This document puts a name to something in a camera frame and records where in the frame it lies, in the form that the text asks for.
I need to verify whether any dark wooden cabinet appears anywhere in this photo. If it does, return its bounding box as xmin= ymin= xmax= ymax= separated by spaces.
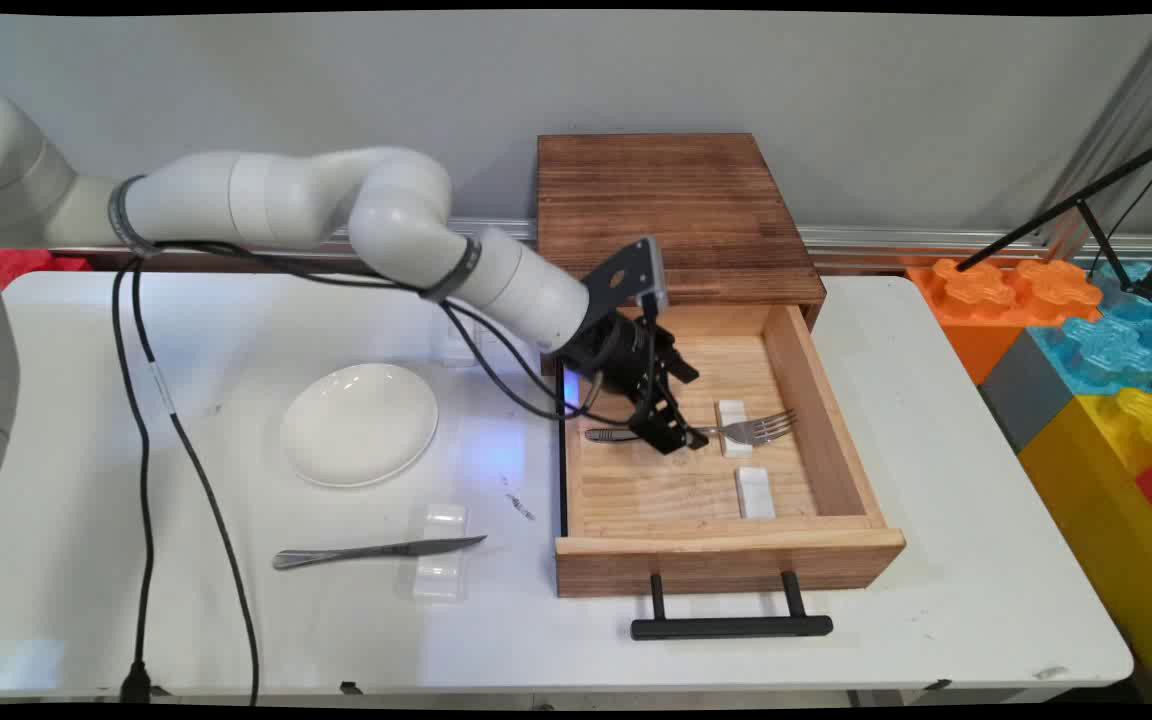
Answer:
xmin=536 ymin=133 xmax=827 ymax=376

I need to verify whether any grey giant toy block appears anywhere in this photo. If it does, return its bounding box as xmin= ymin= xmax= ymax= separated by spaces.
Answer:
xmin=978 ymin=330 xmax=1077 ymax=453

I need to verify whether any black drawer handle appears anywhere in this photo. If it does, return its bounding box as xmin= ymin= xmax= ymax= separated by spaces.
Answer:
xmin=631 ymin=571 xmax=834 ymax=641

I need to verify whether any thin black white-labelled cable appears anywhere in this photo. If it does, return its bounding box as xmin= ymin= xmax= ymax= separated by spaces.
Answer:
xmin=131 ymin=240 xmax=637 ymax=707

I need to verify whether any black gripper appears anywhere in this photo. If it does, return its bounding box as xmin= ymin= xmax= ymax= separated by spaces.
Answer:
xmin=558 ymin=312 xmax=710 ymax=457

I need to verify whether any orange giant toy block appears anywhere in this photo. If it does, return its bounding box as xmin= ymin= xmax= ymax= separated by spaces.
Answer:
xmin=906 ymin=258 xmax=1105 ymax=386

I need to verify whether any thick black cable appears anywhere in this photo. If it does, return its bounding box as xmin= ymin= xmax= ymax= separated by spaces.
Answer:
xmin=111 ymin=240 xmax=597 ymax=704

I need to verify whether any white ceramic cutlery rest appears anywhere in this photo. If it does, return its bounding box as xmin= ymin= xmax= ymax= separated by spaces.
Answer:
xmin=442 ymin=316 xmax=478 ymax=369
xmin=408 ymin=503 xmax=468 ymax=601
xmin=735 ymin=466 xmax=777 ymax=520
xmin=716 ymin=400 xmax=755 ymax=458

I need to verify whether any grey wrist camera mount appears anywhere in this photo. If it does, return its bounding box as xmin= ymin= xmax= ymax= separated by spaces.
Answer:
xmin=581 ymin=237 xmax=669 ymax=311

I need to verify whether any aluminium rail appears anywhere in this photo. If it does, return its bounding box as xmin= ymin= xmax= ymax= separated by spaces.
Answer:
xmin=0 ymin=215 xmax=1152 ymax=263

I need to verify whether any light wooden drawer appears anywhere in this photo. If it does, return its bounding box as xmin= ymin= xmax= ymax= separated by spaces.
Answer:
xmin=554 ymin=303 xmax=907 ymax=599

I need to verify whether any black tripod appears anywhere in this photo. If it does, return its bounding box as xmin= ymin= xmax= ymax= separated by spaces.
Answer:
xmin=956 ymin=128 xmax=1152 ymax=306

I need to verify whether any steel fork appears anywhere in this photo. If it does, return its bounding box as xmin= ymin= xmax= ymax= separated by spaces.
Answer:
xmin=584 ymin=408 xmax=799 ymax=448

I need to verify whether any yellow giant toy block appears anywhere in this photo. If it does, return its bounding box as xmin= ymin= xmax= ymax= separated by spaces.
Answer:
xmin=1019 ymin=388 xmax=1152 ymax=706

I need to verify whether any black cable strap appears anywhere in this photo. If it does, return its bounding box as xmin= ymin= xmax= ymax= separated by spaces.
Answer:
xmin=419 ymin=235 xmax=483 ymax=303
xmin=108 ymin=175 xmax=162 ymax=259

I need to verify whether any white round plate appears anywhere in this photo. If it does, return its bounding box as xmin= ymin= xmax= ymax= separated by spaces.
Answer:
xmin=280 ymin=363 xmax=439 ymax=489

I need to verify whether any blue giant toy block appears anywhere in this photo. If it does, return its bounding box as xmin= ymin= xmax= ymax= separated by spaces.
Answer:
xmin=1026 ymin=258 xmax=1152 ymax=396

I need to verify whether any serrated steel table knife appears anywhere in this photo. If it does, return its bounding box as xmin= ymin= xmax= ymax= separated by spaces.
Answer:
xmin=273 ymin=535 xmax=488 ymax=571

